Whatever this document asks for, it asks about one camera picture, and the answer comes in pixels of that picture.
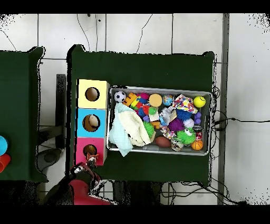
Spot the small plush tiger toy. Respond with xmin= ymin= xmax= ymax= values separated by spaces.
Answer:
xmin=86 ymin=152 xmax=99 ymax=167

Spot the mint green cloth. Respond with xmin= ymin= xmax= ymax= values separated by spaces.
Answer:
xmin=109 ymin=102 xmax=134 ymax=157

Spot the cream muslin cloth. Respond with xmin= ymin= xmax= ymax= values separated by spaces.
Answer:
xmin=118 ymin=110 xmax=152 ymax=147

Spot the green puffer toy with eyes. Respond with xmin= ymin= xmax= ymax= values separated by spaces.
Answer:
xmin=176 ymin=127 xmax=197 ymax=146
xmin=142 ymin=120 xmax=156 ymax=139

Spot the brown ball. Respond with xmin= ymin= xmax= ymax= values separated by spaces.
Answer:
xmin=155 ymin=136 xmax=171 ymax=148

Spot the clear plastic bottle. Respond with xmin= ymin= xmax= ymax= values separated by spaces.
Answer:
xmin=159 ymin=106 xmax=177 ymax=127

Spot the white polka dot cloth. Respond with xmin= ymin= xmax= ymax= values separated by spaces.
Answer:
xmin=171 ymin=94 xmax=198 ymax=114

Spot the wooden box with three holes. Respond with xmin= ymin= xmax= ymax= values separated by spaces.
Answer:
xmin=73 ymin=79 xmax=111 ymax=166

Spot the shallow metal mesh bin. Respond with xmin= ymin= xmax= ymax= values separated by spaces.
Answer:
xmin=106 ymin=85 xmax=213 ymax=156

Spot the grey plastic base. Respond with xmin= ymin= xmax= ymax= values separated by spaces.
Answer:
xmin=37 ymin=147 xmax=62 ymax=172

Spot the black upright panel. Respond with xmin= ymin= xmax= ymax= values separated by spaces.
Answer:
xmin=55 ymin=73 xmax=67 ymax=148

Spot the small soccer ball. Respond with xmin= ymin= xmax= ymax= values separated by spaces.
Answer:
xmin=113 ymin=90 xmax=127 ymax=104

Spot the orange foam disc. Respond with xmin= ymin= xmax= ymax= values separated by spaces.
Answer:
xmin=148 ymin=93 xmax=163 ymax=108

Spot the dark green table cloth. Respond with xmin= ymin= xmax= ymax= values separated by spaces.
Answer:
xmin=0 ymin=46 xmax=49 ymax=183
xmin=65 ymin=44 xmax=216 ymax=184

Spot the small orange basketball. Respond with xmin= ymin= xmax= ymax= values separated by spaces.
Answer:
xmin=191 ymin=139 xmax=204 ymax=151

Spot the yellow smiley ball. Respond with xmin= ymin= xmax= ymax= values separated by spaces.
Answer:
xmin=193 ymin=95 xmax=207 ymax=109

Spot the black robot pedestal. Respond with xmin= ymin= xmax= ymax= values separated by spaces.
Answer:
xmin=112 ymin=180 xmax=163 ymax=205

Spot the black cable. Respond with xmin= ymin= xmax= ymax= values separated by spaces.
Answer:
xmin=213 ymin=117 xmax=270 ymax=130

